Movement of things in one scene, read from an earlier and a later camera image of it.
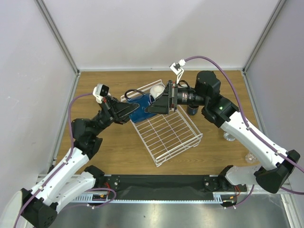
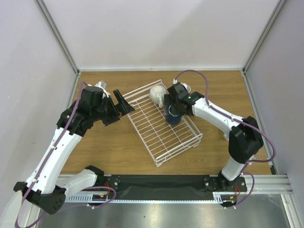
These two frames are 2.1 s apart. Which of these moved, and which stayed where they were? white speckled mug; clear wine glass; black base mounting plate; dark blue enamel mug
Moved: dark blue enamel mug
Stayed: clear wine glass; black base mounting plate; white speckled mug
